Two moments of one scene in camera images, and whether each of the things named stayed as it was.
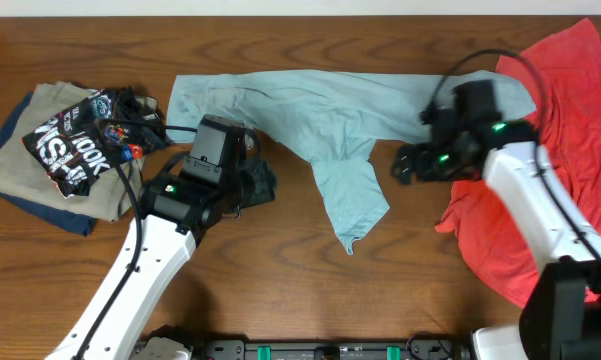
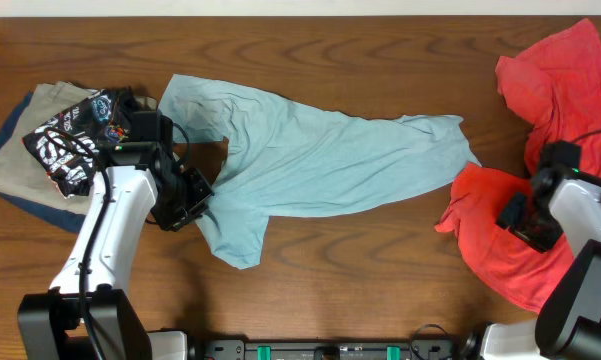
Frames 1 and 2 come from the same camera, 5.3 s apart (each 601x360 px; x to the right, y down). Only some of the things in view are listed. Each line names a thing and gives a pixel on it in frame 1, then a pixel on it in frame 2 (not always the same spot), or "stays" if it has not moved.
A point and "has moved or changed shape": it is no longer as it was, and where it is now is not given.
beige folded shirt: (12, 170) stays
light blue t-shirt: (336, 118) has moved or changed shape
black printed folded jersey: (107, 128) stays
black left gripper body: (255, 185) -> (186, 197)
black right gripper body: (439, 163) -> (528, 221)
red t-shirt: (580, 145) stays
